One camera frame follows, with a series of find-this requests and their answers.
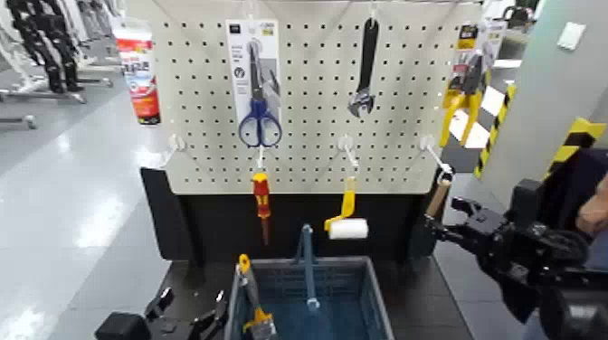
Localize red white tube package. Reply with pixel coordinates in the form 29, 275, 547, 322
113, 25, 162, 126

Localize person's black jacket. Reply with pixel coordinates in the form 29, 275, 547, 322
541, 147, 608, 227

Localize blue-handled scissors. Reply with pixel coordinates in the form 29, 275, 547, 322
238, 40, 284, 148

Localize red and yellow screwdriver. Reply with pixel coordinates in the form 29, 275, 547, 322
252, 171, 273, 247

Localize black humanoid robot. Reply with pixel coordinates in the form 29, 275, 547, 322
6, 0, 81, 94

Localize person's bare hand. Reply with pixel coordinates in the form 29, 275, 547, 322
575, 175, 608, 236

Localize white wall plate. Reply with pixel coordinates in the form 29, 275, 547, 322
556, 21, 588, 51

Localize long yellow-black hazard tape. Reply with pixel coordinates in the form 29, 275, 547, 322
473, 82, 518, 179

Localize person's blue jeans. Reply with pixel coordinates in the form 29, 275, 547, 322
584, 231, 608, 273

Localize blue and grey plastic crate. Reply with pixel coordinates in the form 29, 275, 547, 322
223, 223, 395, 340

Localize blue handled scissors in package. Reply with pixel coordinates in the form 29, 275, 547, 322
225, 18, 282, 148

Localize black-handled adjustable wrench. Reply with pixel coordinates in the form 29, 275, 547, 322
347, 17, 380, 118

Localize green trowel with wooden handle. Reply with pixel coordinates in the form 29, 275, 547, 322
407, 170, 455, 261

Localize white robot stand base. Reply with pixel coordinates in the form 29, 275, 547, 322
0, 75, 115, 105

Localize yellow-handled white paint roller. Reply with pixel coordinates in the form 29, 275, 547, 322
323, 176, 370, 241

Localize short yellow-black hazard tape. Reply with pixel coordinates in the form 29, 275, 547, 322
543, 118, 608, 179

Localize yellow and grey clamp tool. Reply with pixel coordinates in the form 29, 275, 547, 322
236, 253, 279, 340

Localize white pegboard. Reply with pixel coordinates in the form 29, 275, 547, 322
151, 0, 486, 195

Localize black back panel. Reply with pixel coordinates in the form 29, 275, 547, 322
139, 165, 455, 288

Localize yellow-handled pliers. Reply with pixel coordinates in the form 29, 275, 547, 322
439, 49, 486, 148

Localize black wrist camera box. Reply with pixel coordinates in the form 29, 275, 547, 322
509, 177, 546, 225

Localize pliers packaging card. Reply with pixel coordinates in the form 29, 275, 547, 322
451, 21, 507, 96

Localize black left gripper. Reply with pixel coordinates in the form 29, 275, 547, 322
93, 286, 230, 340

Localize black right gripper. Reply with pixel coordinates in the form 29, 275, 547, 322
424, 195, 529, 282

